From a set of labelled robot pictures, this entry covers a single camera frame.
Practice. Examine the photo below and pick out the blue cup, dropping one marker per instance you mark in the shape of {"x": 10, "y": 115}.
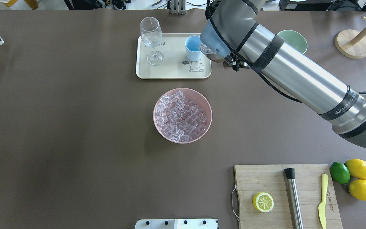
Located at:
{"x": 192, "y": 44}

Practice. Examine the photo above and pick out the green lime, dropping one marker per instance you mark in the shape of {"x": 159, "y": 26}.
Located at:
{"x": 339, "y": 173}

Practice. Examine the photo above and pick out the cream serving tray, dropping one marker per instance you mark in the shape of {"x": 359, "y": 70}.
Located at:
{"x": 176, "y": 65}

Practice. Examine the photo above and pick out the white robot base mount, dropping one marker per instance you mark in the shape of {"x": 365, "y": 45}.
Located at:
{"x": 177, "y": 224}

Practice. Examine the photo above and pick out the green bowl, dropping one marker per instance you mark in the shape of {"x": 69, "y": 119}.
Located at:
{"x": 295, "y": 40}

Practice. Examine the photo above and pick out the clear wine glass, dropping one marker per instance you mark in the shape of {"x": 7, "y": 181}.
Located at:
{"x": 151, "y": 36}

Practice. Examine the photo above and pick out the wooden cup stand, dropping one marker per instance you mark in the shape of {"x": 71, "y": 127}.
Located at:
{"x": 352, "y": 43}

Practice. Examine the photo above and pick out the pink bowl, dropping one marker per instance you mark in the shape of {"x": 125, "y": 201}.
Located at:
{"x": 182, "y": 115}

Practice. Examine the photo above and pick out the clear ice cubes pile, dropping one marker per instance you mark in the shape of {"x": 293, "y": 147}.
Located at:
{"x": 181, "y": 116}

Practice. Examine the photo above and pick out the yellow plastic knife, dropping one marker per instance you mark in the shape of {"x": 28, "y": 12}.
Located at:
{"x": 322, "y": 204}

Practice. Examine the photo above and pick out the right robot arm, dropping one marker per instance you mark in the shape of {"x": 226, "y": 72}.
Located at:
{"x": 234, "y": 35}

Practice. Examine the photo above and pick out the half lemon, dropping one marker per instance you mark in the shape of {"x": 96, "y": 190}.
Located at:
{"x": 263, "y": 202}

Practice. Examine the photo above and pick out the metal ice scoop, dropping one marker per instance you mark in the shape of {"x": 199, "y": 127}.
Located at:
{"x": 210, "y": 54}

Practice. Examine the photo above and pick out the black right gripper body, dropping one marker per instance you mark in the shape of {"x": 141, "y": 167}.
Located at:
{"x": 235, "y": 64}

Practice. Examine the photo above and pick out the yellow lemon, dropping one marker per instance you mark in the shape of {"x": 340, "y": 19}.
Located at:
{"x": 357, "y": 189}
{"x": 357, "y": 168}

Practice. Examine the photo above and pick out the wooden cutting board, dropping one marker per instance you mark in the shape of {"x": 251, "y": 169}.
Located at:
{"x": 252, "y": 179}

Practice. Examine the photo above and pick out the steel muddler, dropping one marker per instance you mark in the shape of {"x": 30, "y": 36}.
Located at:
{"x": 294, "y": 198}

